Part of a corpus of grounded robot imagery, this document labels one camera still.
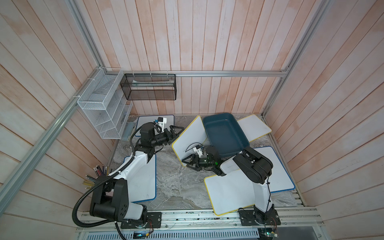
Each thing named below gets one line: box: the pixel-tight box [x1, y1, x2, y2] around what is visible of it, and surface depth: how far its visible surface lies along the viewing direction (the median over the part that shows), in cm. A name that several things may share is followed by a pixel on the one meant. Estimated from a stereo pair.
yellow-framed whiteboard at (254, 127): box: [237, 114, 272, 143], surface depth 117 cm
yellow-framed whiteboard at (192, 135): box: [171, 115, 207, 167], surface depth 89 cm
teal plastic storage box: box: [203, 113, 250, 157], surface depth 111 cm
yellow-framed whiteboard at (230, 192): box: [204, 169, 255, 216], surface depth 82 cm
